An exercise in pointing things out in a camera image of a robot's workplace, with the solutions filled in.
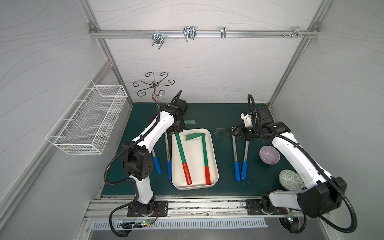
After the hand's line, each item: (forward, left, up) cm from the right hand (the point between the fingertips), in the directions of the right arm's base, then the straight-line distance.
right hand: (234, 132), depth 78 cm
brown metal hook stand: (+25, +47, +11) cm, 54 cm away
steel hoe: (-11, -3, -20) cm, 23 cm away
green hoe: (-20, +24, -8) cm, 32 cm away
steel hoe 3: (-11, +44, -19) cm, 50 cm away
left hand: (+3, +31, -4) cm, 31 cm away
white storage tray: (-2, +23, -21) cm, 31 cm away
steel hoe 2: (-6, +38, -19) cm, 43 cm away
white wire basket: (-7, +72, +11) cm, 73 cm away
